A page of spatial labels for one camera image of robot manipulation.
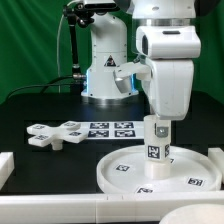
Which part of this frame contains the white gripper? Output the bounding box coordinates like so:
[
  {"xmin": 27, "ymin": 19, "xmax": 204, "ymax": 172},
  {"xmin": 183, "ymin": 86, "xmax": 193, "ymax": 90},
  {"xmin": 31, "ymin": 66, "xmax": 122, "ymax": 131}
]
[{"xmin": 136, "ymin": 26, "xmax": 201, "ymax": 138}]

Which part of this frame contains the white round table top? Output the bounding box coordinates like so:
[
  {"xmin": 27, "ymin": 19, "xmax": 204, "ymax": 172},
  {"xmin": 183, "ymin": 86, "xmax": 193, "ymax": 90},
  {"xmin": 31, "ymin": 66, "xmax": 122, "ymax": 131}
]
[{"xmin": 96, "ymin": 145, "xmax": 222, "ymax": 194}]

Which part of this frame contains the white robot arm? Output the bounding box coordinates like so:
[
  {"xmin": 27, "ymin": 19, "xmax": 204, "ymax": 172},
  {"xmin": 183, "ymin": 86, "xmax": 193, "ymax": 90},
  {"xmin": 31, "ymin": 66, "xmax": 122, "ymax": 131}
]
[{"xmin": 84, "ymin": 0, "xmax": 221, "ymax": 138}]

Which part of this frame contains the white round object foreground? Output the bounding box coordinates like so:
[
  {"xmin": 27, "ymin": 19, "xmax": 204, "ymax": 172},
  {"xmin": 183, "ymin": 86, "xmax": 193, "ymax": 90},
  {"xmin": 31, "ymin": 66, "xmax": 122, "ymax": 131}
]
[{"xmin": 159, "ymin": 204, "xmax": 224, "ymax": 224}]

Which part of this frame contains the white right barrier block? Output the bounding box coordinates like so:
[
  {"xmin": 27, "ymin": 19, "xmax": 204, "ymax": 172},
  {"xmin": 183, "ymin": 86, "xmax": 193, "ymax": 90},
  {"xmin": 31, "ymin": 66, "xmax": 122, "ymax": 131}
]
[{"xmin": 208, "ymin": 148, "xmax": 224, "ymax": 184}]

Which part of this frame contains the white barrier block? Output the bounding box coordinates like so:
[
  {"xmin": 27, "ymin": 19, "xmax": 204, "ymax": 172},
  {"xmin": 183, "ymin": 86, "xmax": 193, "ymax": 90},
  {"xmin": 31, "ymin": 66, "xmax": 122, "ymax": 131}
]
[
  {"xmin": 208, "ymin": 148, "xmax": 224, "ymax": 184},
  {"xmin": 0, "ymin": 152, "xmax": 14, "ymax": 190}
]

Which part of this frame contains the white fiducial marker sheet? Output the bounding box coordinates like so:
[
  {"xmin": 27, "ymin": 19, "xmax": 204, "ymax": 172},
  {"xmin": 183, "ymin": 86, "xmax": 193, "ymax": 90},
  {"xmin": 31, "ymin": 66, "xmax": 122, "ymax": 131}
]
[{"xmin": 81, "ymin": 121, "xmax": 144, "ymax": 140}]

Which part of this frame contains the white cross-shaped table base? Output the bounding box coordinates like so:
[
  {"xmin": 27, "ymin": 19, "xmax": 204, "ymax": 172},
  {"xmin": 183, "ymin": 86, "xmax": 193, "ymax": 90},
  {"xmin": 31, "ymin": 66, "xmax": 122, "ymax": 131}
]
[{"xmin": 27, "ymin": 121, "xmax": 88, "ymax": 151}]

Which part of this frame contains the white left barrier block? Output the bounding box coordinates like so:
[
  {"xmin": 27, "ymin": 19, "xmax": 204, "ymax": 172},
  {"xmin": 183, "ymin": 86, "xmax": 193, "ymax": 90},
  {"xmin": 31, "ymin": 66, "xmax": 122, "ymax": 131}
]
[{"xmin": 0, "ymin": 152, "xmax": 14, "ymax": 190}]

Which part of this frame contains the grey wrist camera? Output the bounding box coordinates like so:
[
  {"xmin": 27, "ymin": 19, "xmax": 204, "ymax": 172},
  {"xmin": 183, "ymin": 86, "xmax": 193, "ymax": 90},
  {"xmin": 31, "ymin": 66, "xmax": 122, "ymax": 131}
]
[{"xmin": 113, "ymin": 62, "xmax": 151, "ymax": 93}]

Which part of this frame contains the white front barrier rail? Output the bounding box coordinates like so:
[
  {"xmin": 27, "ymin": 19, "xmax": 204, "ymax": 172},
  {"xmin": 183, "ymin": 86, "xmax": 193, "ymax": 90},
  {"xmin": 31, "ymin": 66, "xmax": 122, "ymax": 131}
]
[{"xmin": 0, "ymin": 191, "xmax": 224, "ymax": 224}]

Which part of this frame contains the black cable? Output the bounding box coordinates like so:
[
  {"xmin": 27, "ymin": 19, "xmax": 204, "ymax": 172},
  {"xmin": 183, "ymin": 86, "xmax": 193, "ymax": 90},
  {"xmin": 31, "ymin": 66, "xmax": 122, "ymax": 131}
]
[{"xmin": 4, "ymin": 75, "xmax": 86, "ymax": 101}]

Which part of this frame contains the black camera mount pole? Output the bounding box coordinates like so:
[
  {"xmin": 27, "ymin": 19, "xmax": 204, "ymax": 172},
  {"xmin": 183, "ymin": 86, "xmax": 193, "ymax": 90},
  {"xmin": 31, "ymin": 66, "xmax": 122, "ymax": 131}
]
[{"xmin": 63, "ymin": 3, "xmax": 94, "ymax": 79}]

